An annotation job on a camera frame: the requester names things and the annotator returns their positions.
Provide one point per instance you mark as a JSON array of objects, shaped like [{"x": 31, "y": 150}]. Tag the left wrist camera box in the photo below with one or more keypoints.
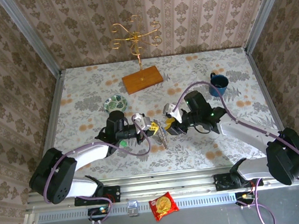
[{"x": 143, "y": 122}]

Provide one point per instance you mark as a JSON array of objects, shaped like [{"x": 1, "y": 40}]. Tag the blue mug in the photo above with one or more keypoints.
[{"x": 217, "y": 86}]

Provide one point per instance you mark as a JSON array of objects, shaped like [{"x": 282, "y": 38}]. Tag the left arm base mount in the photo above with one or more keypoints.
[{"x": 112, "y": 194}]

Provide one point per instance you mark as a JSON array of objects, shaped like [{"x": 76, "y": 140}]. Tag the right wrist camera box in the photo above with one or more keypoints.
[{"x": 172, "y": 112}]

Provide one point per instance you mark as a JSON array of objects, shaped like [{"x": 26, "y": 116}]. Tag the red snack packet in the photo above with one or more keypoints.
[{"x": 163, "y": 205}]

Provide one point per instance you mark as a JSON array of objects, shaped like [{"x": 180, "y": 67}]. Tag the green leaf pattern bowl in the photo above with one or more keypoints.
[{"x": 116, "y": 102}]

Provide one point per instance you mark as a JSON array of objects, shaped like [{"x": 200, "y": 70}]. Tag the floral tablecloth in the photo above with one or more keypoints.
[{"x": 191, "y": 155}]

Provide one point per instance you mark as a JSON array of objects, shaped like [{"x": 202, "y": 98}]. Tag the green key tag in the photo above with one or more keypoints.
[{"x": 123, "y": 144}]

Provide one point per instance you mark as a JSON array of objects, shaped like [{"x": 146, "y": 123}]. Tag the aluminium table side rail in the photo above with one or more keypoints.
[
  {"x": 55, "y": 106},
  {"x": 263, "y": 92}
]

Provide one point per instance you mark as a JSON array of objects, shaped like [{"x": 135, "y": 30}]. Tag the aluminium frame post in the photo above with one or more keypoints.
[
  {"x": 264, "y": 11},
  {"x": 32, "y": 36}
]

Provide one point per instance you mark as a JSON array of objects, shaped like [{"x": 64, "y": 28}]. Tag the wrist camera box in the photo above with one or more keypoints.
[
  {"x": 143, "y": 122},
  {"x": 172, "y": 112}
]

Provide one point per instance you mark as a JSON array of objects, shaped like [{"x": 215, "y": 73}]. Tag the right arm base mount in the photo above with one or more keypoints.
[{"x": 223, "y": 181}]

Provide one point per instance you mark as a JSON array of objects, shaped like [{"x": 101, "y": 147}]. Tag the aluminium mounting rail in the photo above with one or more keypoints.
[{"x": 168, "y": 185}]

